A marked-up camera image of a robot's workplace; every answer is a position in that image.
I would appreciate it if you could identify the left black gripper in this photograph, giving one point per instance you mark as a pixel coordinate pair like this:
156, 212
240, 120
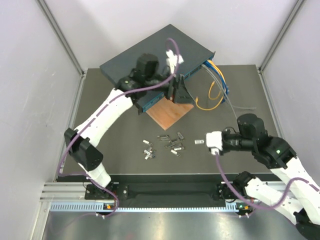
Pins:
182, 95

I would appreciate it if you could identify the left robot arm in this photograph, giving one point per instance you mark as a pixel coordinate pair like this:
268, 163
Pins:
81, 142

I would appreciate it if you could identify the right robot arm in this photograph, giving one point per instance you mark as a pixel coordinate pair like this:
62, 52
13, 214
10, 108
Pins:
300, 201

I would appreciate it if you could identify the wooden board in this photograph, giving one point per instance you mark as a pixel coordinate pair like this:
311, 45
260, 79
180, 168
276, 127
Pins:
166, 113

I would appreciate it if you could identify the SFP module pile centre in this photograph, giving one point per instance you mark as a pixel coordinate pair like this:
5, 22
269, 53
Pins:
174, 145

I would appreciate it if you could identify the SFP module cluster left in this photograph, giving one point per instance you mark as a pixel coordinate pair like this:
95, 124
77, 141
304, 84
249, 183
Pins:
149, 153

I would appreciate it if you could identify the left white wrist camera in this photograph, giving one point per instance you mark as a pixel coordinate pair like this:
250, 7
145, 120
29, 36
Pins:
172, 60

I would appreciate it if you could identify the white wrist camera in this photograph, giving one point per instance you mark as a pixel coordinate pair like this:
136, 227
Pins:
214, 142
172, 60

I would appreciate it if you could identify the dark blue network switch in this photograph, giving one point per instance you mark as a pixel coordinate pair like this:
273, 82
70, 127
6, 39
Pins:
167, 38

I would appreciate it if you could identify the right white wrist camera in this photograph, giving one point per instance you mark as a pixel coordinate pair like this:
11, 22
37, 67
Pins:
214, 142

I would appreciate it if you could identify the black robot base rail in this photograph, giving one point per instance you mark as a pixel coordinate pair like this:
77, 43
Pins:
164, 191

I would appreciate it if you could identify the perforated cable duct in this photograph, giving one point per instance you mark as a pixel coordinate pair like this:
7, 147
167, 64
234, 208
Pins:
108, 206

